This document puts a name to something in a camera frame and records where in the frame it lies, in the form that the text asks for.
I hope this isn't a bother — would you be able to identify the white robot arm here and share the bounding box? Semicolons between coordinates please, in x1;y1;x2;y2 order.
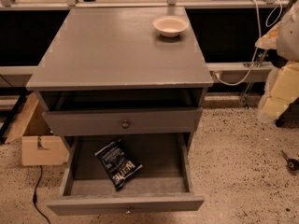
255;5;299;123

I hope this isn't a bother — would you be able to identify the brown cardboard box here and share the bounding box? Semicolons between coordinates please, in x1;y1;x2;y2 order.
6;93;69;166

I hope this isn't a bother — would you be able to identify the black floor cable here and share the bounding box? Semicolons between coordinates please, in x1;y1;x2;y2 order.
32;165;51;224

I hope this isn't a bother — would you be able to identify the open grey middle drawer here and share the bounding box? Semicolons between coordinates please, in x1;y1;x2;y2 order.
47;133;204;216

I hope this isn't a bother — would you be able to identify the white hanging cable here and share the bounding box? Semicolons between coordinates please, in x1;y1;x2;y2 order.
213;0;284;87

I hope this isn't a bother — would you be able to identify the blue chip bag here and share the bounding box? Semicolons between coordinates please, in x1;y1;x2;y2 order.
94;139;143;189

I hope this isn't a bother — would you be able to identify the grey metal rail frame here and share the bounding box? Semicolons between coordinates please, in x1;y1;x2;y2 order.
0;0;299;89

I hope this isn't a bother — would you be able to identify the white paper bowl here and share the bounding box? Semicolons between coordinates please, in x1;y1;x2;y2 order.
152;16;189;38

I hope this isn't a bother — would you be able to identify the closed grey top drawer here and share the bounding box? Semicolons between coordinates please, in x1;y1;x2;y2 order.
43;108;202;136

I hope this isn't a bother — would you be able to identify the black caster wheel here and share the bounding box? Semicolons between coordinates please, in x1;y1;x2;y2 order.
281;151;299;171

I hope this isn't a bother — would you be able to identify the grey wooden drawer cabinet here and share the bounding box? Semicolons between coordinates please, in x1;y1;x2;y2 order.
25;6;215;217

